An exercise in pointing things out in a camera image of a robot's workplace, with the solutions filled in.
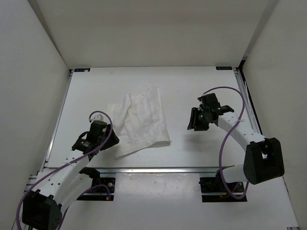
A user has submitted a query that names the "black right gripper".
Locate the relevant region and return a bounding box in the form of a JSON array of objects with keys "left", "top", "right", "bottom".
[{"left": 187, "top": 107, "right": 210, "bottom": 131}]

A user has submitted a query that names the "white pleated skirt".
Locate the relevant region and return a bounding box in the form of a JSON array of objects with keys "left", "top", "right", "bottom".
[{"left": 107, "top": 86, "right": 171, "bottom": 159}]

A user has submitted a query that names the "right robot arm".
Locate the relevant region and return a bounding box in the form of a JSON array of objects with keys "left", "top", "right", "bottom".
[{"left": 188, "top": 93, "right": 285, "bottom": 192}]

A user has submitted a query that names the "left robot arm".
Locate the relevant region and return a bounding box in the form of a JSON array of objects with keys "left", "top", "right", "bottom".
[{"left": 22, "top": 120, "right": 119, "bottom": 230}]

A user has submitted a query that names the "blue right corner label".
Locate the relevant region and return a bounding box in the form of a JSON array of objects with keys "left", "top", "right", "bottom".
[{"left": 216, "top": 66, "right": 233, "bottom": 70}]

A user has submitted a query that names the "blue corner label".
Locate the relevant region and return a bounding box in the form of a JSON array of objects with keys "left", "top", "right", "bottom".
[
  {"left": 216, "top": 66, "right": 233, "bottom": 70},
  {"left": 74, "top": 68, "right": 90, "bottom": 72}
]

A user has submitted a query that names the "blue left corner label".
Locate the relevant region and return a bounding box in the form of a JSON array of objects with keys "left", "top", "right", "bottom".
[{"left": 74, "top": 68, "right": 90, "bottom": 72}]

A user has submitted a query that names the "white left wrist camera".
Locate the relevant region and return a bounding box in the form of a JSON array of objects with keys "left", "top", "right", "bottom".
[{"left": 89, "top": 114, "right": 104, "bottom": 122}]

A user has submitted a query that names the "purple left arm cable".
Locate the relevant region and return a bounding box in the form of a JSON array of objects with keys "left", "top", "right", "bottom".
[{"left": 17, "top": 110, "right": 114, "bottom": 230}]

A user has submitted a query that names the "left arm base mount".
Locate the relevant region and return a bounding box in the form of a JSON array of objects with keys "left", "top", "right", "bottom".
[{"left": 77, "top": 173, "right": 116, "bottom": 201}]

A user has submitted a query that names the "aluminium front table rail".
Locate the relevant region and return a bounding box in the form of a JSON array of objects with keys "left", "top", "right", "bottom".
[{"left": 95, "top": 167, "right": 219, "bottom": 173}]

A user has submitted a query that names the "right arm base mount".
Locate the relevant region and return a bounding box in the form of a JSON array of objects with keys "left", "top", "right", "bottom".
[{"left": 199, "top": 171, "right": 248, "bottom": 203}]

